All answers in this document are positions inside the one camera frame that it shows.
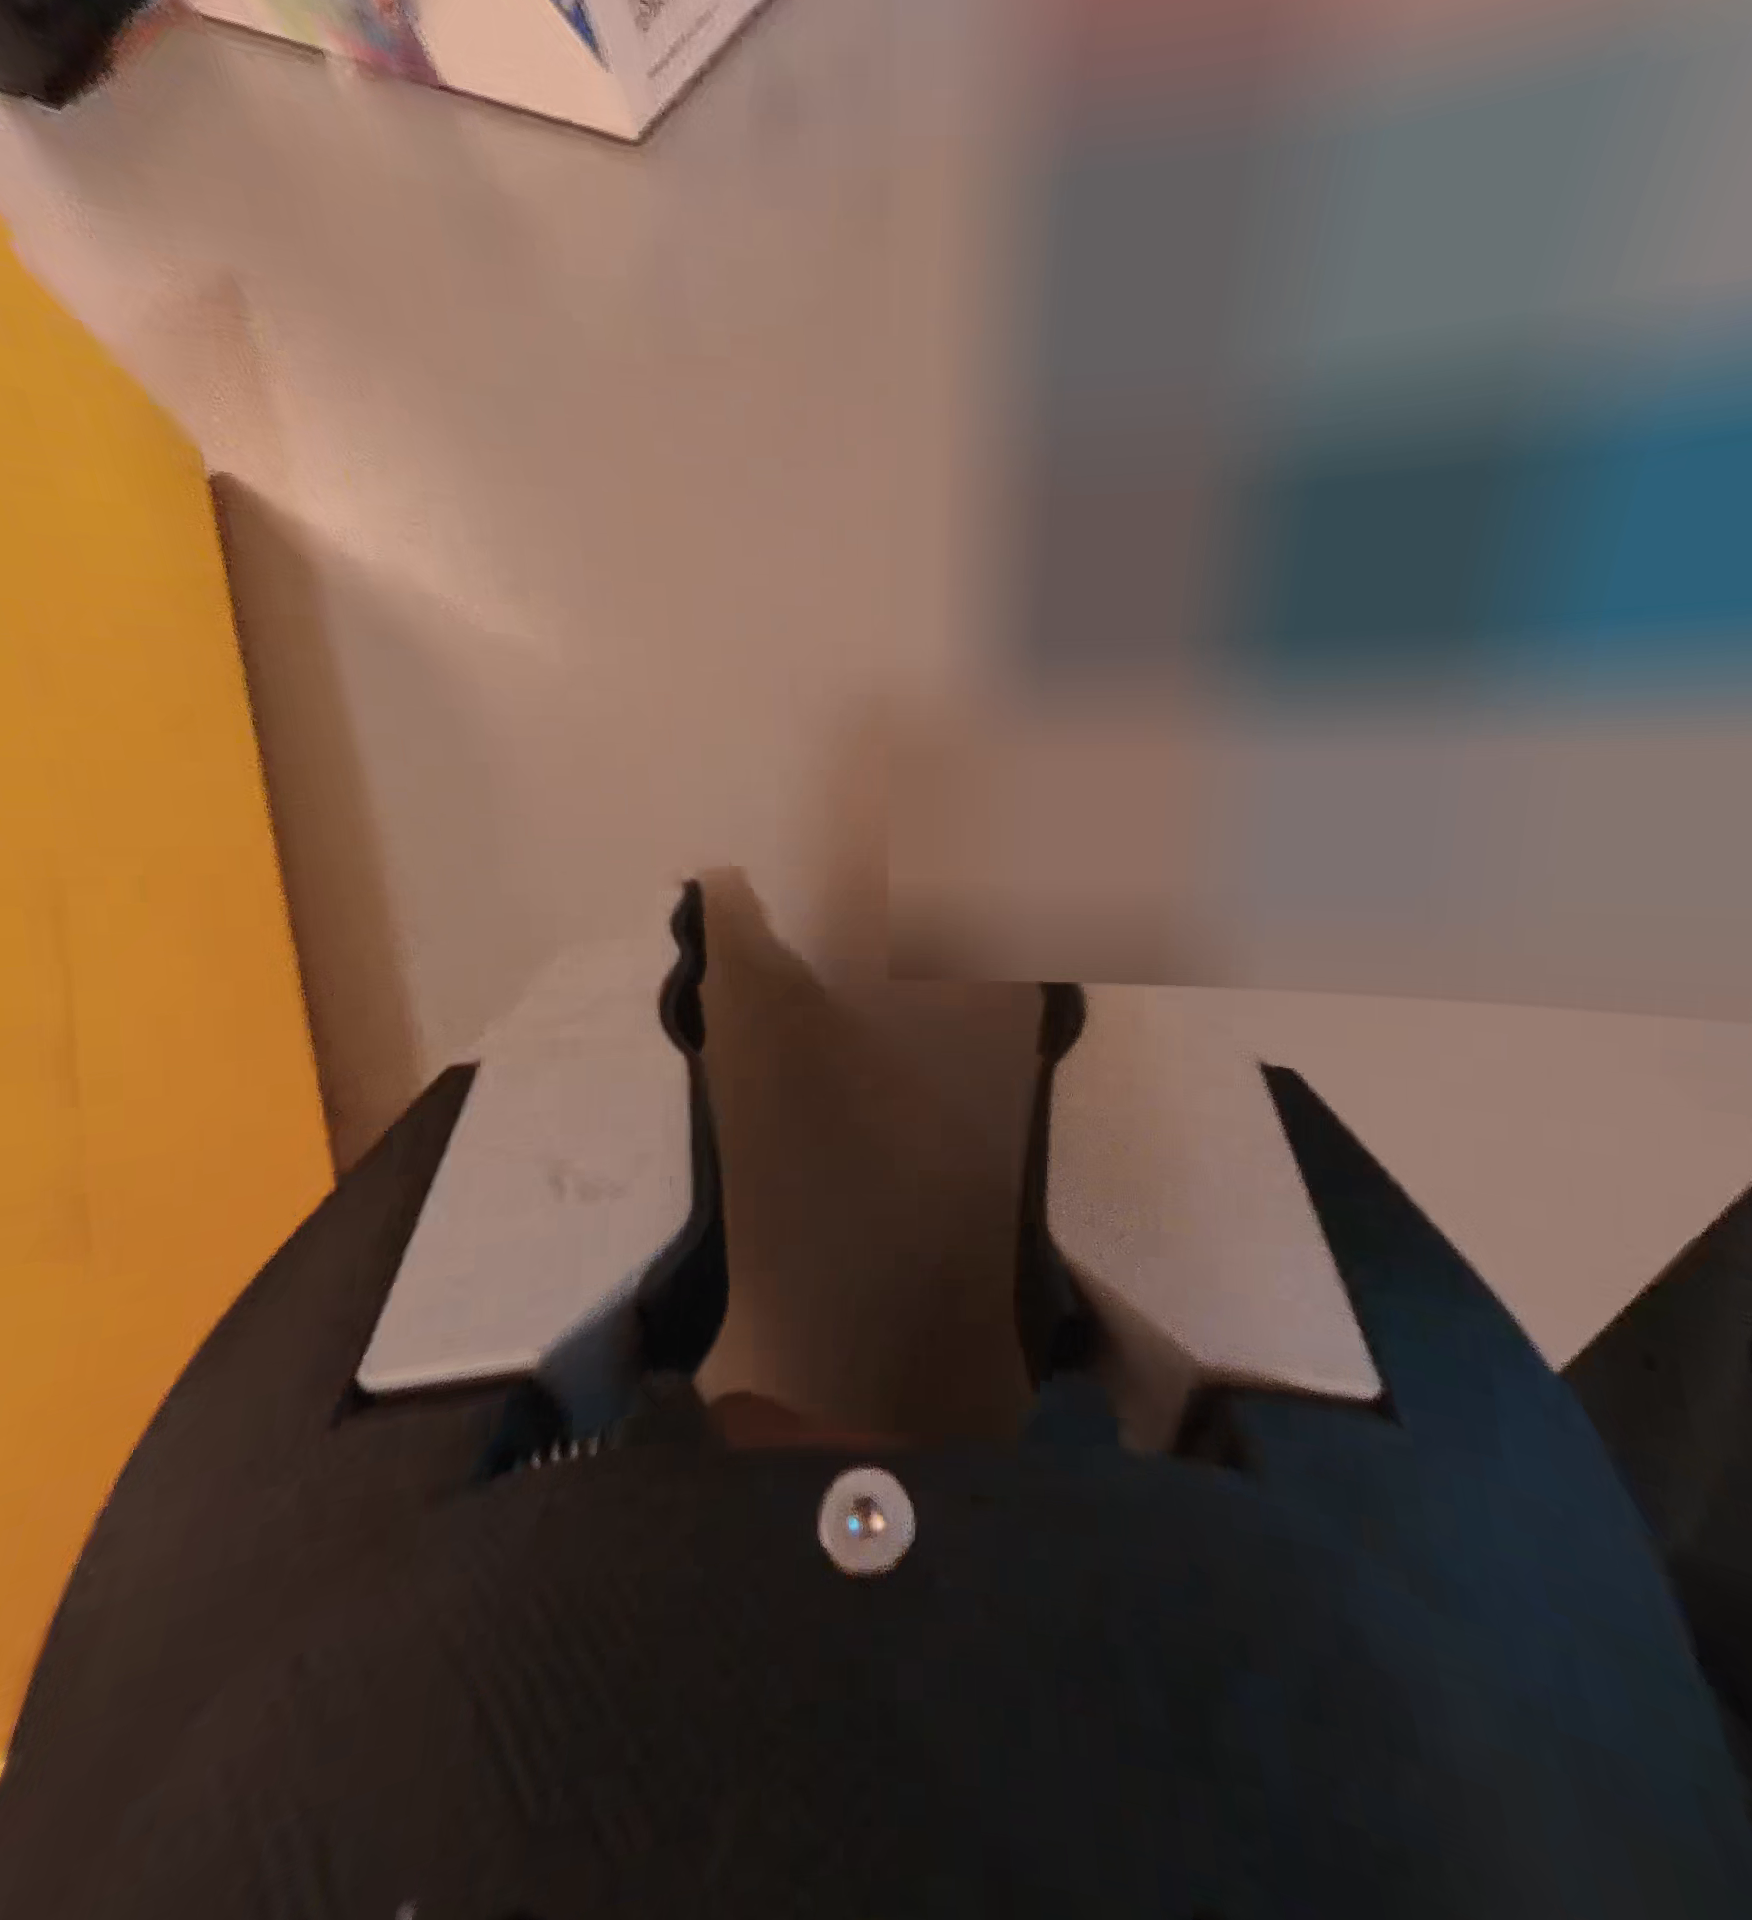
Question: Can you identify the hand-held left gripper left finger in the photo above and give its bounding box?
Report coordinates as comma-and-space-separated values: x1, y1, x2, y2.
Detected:
355, 876, 732, 1398

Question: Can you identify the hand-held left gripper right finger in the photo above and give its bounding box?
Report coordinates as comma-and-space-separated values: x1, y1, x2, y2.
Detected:
1017, 982, 1389, 1406

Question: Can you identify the yellow plastic bin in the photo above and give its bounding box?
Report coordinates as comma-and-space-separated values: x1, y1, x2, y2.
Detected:
0, 135, 343, 1822

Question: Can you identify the cartoon printed puzzle box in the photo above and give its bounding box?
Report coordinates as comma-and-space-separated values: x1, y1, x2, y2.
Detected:
195, 0, 778, 145

